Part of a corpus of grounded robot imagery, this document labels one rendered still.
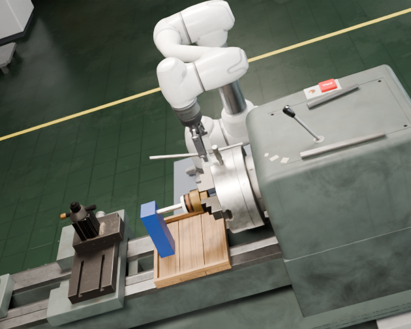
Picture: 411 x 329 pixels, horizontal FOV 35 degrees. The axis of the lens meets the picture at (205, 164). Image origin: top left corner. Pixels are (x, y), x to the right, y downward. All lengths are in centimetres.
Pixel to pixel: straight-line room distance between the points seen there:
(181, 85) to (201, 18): 57
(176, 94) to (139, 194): 256
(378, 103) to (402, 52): 281
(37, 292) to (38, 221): 199
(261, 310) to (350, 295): 38
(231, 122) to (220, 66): 87
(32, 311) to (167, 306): 56
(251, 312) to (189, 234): 41
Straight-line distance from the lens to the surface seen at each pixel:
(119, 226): 267
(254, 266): 252
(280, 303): 276
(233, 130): 294
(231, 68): 208
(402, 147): 224
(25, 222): 495
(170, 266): 259
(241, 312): 279
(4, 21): 834
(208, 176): 248
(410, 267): 261
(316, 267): 250
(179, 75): 206
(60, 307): 263
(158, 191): 454
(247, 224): 240
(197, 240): 264
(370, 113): 236
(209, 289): 259
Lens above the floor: 258
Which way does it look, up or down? 34 degrees down
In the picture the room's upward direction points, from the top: 22 degrees counter-clockwise
